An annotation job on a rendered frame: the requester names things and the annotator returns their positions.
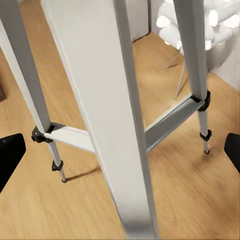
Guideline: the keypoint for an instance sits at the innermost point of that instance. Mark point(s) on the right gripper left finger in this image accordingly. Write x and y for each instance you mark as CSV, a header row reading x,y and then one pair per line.
x,y
12,149

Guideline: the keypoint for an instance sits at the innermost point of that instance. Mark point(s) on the camera tripod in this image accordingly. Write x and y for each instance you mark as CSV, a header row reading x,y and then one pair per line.
x,y
94,43

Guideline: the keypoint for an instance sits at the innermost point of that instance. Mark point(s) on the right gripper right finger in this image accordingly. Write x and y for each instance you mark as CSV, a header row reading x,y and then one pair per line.
x,y
232,149

